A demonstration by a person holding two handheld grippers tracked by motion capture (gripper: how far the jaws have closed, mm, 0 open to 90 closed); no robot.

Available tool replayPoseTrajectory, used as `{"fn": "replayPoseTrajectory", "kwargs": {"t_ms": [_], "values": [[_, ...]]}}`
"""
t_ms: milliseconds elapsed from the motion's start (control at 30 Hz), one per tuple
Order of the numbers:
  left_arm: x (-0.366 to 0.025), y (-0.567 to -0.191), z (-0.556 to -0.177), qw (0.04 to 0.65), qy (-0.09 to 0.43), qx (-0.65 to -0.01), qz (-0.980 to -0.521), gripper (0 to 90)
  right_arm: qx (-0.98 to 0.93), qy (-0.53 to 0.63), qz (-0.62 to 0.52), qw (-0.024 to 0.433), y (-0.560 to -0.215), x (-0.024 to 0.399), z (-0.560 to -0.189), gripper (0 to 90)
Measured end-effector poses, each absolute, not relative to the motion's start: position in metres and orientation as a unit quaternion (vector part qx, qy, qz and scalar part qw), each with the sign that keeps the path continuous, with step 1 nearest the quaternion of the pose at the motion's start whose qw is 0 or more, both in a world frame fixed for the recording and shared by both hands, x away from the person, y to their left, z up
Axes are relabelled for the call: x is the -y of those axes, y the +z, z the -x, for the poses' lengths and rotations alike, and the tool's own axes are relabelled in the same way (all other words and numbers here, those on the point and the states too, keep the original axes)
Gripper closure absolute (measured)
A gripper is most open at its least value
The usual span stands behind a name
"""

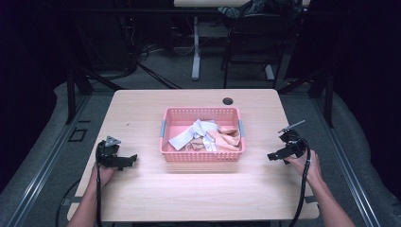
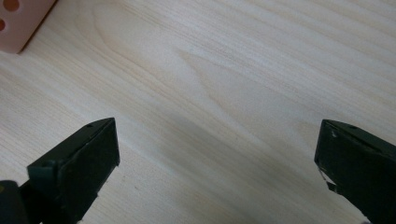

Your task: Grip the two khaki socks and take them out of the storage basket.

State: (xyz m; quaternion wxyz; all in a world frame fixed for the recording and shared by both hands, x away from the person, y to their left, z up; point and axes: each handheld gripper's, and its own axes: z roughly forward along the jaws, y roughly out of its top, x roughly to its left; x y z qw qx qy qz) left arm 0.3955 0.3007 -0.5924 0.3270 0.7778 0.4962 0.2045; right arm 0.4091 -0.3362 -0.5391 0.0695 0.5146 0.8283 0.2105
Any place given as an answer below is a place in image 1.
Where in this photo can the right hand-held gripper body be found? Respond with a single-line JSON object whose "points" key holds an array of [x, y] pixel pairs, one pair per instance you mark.
{"points": [[293, 143]]}

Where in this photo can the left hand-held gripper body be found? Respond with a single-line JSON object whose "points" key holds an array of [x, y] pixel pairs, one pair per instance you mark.
{"points": [[108, 154]]}

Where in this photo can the peach cloth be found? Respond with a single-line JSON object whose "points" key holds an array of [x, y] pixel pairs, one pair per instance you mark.
{"points": [[225, 138]]}

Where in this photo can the pink plastic basket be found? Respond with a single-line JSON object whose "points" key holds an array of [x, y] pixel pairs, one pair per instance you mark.
{"points": [[176, 126]]}

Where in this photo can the white light blue cloth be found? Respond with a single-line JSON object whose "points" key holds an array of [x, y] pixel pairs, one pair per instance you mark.
{"points": [[189, 135]]}

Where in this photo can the person's left hand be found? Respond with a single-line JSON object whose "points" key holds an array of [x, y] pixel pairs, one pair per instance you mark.
{"points": [[105, 175]]}

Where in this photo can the person's right hand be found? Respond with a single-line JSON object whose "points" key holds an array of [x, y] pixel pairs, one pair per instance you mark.
{"points": [[307, 167]]}

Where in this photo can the black metal stand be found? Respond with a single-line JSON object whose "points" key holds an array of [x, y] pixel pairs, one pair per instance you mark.
{"points": [[72, 94], [327, 94]]}

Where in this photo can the black chair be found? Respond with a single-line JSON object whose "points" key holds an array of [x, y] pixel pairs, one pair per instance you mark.
{"points": [[252, 34]]}

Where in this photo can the white desk leg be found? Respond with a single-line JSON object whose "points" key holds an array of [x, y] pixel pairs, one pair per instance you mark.
{"points": [[196, 56]]}

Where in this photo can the bundle of clothes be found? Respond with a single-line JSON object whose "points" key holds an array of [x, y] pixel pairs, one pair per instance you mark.
{"points": [[242, 8]]}

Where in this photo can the black square floor frame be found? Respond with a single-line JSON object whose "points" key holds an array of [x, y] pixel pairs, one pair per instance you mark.
{"points": [[78, 135]]}

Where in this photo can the aluminium floor rail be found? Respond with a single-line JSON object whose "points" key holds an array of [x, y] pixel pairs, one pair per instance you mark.
{"points": [[47, 164], [343, 164]]}

